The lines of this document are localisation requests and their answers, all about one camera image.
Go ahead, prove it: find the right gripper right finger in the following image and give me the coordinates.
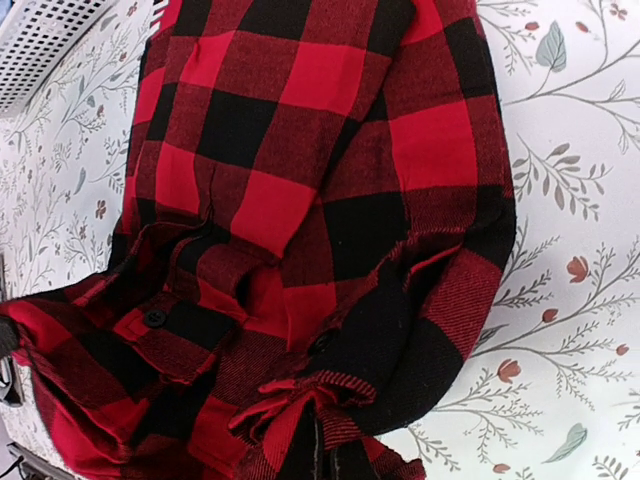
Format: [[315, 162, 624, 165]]
[[319, 424, 369, 479]]

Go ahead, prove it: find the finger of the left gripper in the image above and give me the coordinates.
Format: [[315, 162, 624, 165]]
[[0, 316, 20, 358]]

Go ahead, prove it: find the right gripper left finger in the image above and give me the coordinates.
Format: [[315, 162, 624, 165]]
[[287, 404, 320, 480]]

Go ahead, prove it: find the floral tablecloth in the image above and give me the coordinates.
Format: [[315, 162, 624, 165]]
[[1, 1, 639, 479]]

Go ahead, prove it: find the white plastic basket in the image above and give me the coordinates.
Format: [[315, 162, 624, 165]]
[[1, 0, 114, 118]]

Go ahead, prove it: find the red black plaid shirt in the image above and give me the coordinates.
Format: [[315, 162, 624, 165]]
[[1, 1, 516, 479]]

